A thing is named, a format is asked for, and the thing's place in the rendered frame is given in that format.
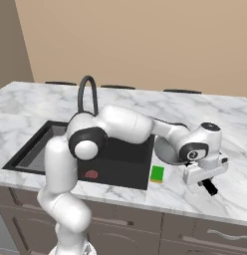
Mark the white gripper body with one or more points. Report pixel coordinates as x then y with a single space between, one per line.
205 174

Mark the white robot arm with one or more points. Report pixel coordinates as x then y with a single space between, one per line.
125 124

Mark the green sponge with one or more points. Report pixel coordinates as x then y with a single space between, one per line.
157 173

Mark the black sink basin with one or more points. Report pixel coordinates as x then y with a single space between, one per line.
125 162

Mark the red round sink drain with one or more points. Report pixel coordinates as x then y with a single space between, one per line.
92 173

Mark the brown drawer front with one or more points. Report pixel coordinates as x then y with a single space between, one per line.
142 215
195 225
125 242
175 249

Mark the dark stool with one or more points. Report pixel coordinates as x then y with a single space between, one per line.
60 83
118 87
182 91

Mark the black arched tap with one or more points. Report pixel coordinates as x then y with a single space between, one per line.
94 91

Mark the brown cupboard door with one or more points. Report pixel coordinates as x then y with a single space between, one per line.
29 219

